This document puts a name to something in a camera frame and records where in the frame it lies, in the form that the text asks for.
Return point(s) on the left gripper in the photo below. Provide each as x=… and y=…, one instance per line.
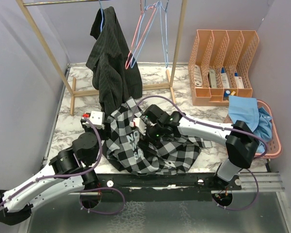
x=106, y=130

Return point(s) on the blue stamp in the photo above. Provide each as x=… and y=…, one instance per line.
x=226, y=94

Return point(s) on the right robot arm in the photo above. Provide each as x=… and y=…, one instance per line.
x=241, y=144

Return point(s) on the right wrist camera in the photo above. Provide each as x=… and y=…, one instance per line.
x=138, y=123

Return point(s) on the orange file organizer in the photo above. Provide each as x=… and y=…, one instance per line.
x=220, y=62

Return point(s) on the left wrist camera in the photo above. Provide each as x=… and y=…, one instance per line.
x=95, y=117

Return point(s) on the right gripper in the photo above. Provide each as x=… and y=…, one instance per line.
x=149, y=127

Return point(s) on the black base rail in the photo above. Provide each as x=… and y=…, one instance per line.
x=189, y=186

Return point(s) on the wooden clothes rack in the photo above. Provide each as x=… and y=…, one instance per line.
x=72, y=88

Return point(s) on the grey plaid shirt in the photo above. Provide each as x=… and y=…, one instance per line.
x=126, y=150

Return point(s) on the black pinstripe shirt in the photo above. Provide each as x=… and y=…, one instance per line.
x=107, y=62

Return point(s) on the blue hanger of black shirt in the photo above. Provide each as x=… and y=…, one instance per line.
x=102, y=16

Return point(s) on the light blue shirt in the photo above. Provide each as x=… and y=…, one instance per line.
x=257, y=119

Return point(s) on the pink laundry basket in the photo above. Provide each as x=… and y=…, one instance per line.
x=273, y=148

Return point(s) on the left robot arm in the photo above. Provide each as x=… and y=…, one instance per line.
x=72, y=170

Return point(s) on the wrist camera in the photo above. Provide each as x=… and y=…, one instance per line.
x=95, y=117
x=138, y=123

